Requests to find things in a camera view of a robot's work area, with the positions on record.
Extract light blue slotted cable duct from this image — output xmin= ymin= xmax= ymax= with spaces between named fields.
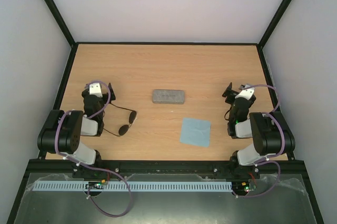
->
xmin=32 ymin=181 xmax=232 ymax=192

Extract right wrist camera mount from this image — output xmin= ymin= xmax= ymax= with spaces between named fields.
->
xmin=235 ymin=84 xmax=255 ymax=100

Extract grey glasses case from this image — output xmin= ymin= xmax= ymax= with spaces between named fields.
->
xmin=152 ymin=89 xmax=185 ymax=104

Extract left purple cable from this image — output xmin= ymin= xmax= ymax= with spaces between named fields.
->
xmin=54 ymin=81 xmax=132 ymax=218

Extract light blue cleaning cloth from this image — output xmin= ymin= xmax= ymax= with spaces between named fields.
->
xmin=180 ymin=118 xmax=211 ymax=148

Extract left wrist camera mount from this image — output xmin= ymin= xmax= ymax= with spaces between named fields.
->
xmin=89 ymin=82 xmax=103 ymax=98

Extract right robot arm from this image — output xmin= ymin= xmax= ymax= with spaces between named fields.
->
xmin=222 ymin=83 xmax=295 ymax=178

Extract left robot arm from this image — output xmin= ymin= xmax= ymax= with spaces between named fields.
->
xmin=37 ymin=81 xmax=116 ymax=167

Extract black round sunglasses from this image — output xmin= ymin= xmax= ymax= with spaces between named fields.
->
xmin=103 ymin=103 xmax=137 ymax=137

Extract black aluminium frame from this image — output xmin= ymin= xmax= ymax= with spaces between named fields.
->
xmin=5 ymin=0 xmax=326 ymax=224

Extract black front mounting rail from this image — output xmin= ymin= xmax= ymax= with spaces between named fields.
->
xmin=26 ymin=158 xmax=308 ymax=180

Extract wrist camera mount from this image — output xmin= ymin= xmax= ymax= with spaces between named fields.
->
xmin=89 ymin=82 xmax=103 ymax=98
xmin=235 ymin=84 xmax=255 ymax=100

